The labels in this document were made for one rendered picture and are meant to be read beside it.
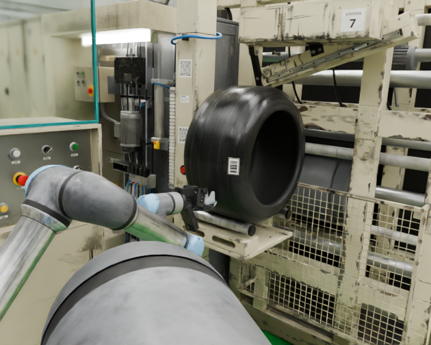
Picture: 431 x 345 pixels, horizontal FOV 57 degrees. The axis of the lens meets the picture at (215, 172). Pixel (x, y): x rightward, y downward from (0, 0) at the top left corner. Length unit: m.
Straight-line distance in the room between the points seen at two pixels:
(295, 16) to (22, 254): 1.35
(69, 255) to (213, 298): 1.62
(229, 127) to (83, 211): 0.68
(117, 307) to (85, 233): 1.62
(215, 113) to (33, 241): 0.80
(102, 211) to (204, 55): 1.03
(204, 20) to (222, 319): 1.65
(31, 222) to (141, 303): 0.80
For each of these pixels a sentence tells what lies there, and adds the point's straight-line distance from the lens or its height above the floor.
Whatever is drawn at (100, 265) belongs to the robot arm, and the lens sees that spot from 0.23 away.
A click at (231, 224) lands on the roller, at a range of 1.58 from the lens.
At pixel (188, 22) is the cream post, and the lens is 1.78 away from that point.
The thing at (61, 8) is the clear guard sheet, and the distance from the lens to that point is 1.71.
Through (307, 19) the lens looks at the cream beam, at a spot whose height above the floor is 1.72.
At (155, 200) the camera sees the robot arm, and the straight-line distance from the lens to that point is 1.24.
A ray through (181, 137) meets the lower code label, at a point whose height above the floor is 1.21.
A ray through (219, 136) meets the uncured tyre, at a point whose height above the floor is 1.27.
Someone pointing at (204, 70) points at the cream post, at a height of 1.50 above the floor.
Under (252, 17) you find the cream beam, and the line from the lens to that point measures 1.89.
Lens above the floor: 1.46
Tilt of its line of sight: 13 degrees down
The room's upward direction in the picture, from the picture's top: 2 degrees clockwise
